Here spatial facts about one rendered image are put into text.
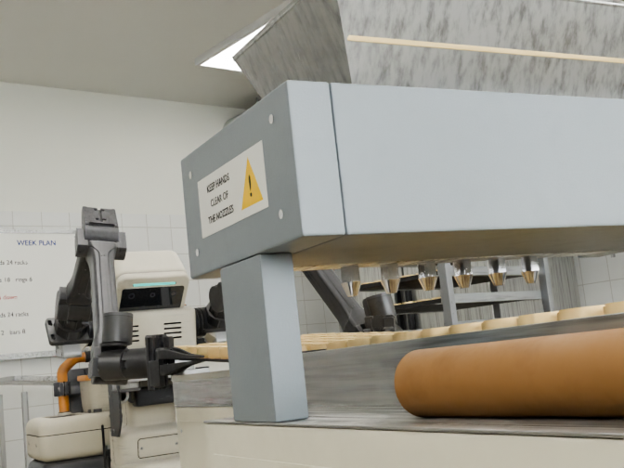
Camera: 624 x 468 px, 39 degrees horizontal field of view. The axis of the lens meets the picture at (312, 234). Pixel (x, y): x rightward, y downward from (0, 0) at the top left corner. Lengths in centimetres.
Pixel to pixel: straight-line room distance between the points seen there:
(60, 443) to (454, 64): 193
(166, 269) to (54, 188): 397
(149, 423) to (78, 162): 417
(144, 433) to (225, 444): 144
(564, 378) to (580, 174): 49
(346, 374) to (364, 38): 41
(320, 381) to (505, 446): 57
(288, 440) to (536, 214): 37
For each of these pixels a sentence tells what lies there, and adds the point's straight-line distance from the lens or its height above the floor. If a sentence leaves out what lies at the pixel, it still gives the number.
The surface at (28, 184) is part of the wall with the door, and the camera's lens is 638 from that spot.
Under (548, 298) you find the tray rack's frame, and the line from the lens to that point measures 337.
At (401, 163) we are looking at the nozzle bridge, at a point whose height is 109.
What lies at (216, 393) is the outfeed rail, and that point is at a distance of 167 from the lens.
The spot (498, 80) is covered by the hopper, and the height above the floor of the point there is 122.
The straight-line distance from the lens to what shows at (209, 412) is 169.
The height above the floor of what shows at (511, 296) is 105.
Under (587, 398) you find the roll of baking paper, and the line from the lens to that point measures 64.
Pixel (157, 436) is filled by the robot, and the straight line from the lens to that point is 255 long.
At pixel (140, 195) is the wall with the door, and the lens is 672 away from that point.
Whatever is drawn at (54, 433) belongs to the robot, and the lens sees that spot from 274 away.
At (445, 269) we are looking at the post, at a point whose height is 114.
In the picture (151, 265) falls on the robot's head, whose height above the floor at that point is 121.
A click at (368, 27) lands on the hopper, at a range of 103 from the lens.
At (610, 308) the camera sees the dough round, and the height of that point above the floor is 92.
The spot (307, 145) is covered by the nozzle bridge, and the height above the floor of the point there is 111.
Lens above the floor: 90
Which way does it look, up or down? 8 degrees up
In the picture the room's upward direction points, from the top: 6 degrees counter-clockwise
